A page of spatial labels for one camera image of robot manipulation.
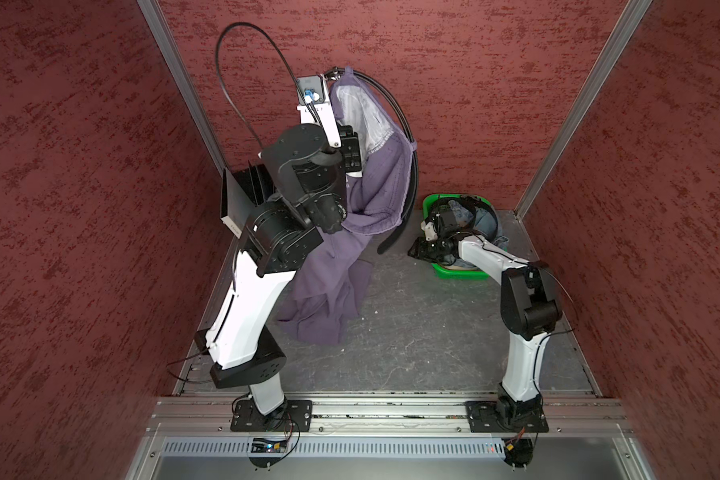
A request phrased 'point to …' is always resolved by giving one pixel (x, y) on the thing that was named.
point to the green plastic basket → (443, 271)
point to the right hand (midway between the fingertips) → (414, 255)
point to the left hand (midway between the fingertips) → (321, 125)
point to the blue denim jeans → (485, 223)
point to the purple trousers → (334, 272)
